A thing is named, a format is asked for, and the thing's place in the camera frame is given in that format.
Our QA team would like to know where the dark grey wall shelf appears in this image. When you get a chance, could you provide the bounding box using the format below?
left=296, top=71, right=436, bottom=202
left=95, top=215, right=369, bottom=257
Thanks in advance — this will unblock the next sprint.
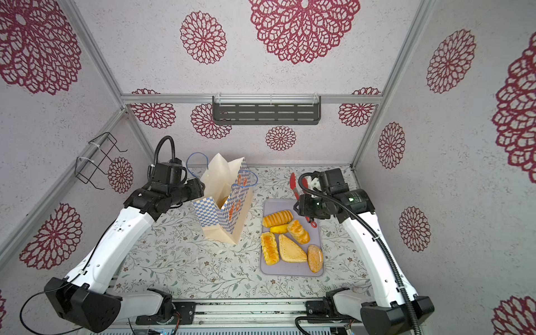
left=212, top=96, right=322, bottom=126

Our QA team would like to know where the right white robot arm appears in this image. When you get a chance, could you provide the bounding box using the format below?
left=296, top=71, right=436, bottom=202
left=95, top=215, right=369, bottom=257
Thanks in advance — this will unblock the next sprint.
left=294, top=168, right=435, bottom=334

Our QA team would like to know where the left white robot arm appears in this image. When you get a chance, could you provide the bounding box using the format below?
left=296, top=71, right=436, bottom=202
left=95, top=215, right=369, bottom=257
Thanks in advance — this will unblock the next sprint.
left=44, top=159, right=205, bottom=333

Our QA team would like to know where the fake croissant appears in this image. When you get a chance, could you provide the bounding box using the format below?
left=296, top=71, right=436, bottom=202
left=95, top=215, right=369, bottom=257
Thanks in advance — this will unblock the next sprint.
left=287, top=220, right=311, bottom=245

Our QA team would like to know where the oval sugared fake bread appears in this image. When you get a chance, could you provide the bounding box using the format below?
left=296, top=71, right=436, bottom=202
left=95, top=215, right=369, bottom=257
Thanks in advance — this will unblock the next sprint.
left=307, top=244, right=324, bottom=273

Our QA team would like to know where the small yellow fake bread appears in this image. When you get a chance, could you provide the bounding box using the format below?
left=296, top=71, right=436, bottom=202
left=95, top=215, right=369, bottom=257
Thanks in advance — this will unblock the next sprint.
left=269, top=224, right=288, bottom=234

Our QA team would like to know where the corn topped fake bread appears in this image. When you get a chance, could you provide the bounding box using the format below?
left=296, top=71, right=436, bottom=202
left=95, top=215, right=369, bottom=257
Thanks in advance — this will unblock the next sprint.
left=261, top=232, right=280, bottom=266

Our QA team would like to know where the lavender plastic tray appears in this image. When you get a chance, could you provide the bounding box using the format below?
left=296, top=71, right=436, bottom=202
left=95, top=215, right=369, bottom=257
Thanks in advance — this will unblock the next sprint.
left=258, top=199, right=326, bottom=277

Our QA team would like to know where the braided fake bread loaf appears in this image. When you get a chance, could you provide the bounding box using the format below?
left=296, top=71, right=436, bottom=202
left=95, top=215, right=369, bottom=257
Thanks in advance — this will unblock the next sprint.
left=262, top=210, right=293, bottom=228

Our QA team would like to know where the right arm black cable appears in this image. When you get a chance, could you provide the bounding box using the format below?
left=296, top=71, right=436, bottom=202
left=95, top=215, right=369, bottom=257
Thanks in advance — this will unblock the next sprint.
left=295, top=171, right=423, bottom=335

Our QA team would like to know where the blue checkered paper bag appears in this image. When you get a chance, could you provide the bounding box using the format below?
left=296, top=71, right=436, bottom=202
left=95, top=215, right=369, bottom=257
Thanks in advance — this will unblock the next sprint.
left=193, top=154, right=258, bottom=245

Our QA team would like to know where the black wire wall rack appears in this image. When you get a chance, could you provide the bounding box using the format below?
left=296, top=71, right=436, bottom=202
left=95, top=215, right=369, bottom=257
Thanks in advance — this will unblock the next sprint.
left=74, top=131, right=127, bottom=191

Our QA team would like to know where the triangular fake toast slice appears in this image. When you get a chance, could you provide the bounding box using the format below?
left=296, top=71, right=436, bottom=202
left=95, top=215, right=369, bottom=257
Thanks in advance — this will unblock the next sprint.
left=279, top=234, right=308, bottom=263

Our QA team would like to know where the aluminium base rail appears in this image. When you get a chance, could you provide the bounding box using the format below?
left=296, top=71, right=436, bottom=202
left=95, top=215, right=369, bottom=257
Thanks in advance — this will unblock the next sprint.
left=131, top=298, right=367, bottom=334

